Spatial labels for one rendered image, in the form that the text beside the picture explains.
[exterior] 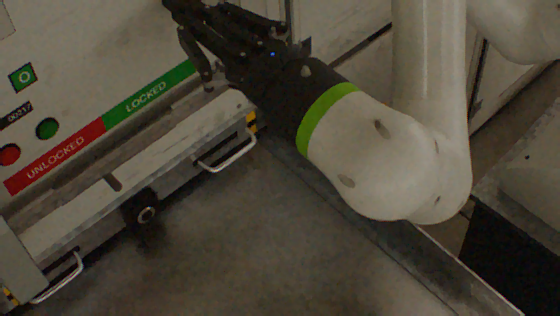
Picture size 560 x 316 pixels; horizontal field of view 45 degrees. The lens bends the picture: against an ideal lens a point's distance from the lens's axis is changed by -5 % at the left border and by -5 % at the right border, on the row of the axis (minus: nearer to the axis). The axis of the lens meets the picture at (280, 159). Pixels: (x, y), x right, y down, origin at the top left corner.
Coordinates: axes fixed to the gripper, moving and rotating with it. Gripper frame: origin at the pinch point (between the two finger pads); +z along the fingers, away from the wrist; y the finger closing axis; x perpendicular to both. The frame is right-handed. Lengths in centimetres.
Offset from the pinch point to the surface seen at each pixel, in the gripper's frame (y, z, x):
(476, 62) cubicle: 94, 9, -83
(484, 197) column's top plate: 36, -30, -48
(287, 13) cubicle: 25.1, 9.2, -22.9
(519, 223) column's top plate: 36, -38, -48
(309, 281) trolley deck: -1.6, -24.1, -38.3
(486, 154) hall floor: 99, 1, -123
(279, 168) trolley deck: 9.3, -5.2, -38.4
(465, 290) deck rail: 13, -42, -37
